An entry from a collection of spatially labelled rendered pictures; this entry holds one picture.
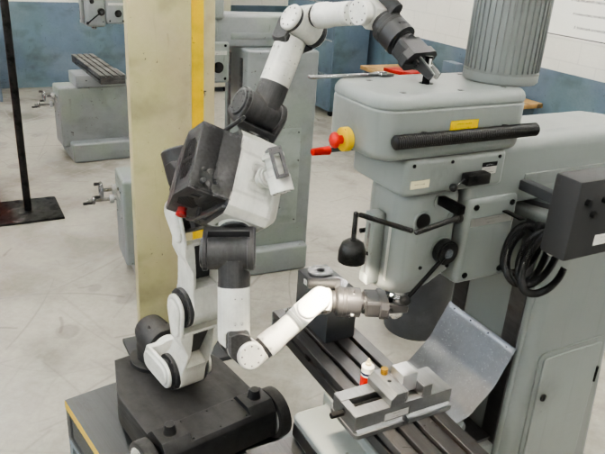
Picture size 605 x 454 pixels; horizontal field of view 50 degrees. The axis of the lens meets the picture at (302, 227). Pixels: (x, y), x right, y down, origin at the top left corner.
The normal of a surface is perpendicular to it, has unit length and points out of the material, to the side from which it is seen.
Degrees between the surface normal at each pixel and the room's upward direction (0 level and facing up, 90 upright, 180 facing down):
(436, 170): 90
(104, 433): 0
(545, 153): 90
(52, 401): 0
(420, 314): 94
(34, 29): 90
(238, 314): 71
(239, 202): 58
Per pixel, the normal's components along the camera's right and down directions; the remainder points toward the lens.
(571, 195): -0.88, 0.14
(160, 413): 0.07, -0.91
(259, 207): 0.55, -0.18
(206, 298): 0.61, 0.20
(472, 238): 0.47, 0.38
